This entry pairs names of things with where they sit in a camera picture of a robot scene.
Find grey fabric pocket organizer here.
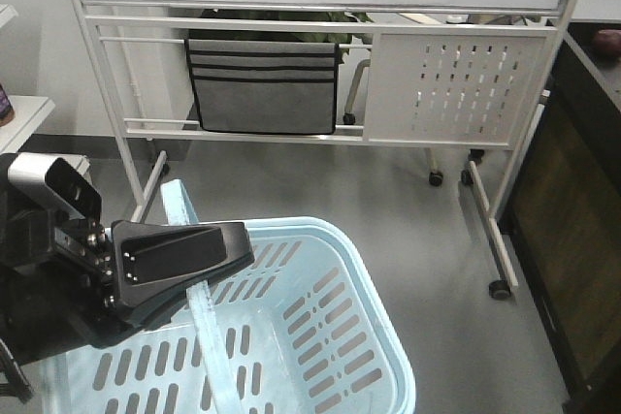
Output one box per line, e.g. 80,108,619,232
184,39,340,136

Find white rolling whiteboard stand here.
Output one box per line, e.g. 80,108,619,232
72,0,576,299

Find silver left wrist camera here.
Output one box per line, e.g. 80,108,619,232
7,152,102,222

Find dark wooden cabinet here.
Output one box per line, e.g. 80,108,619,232
503,21,620,413

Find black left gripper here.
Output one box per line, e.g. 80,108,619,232
1,153,255,365

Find light blue plastic basket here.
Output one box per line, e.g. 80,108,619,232
39,178,417,414

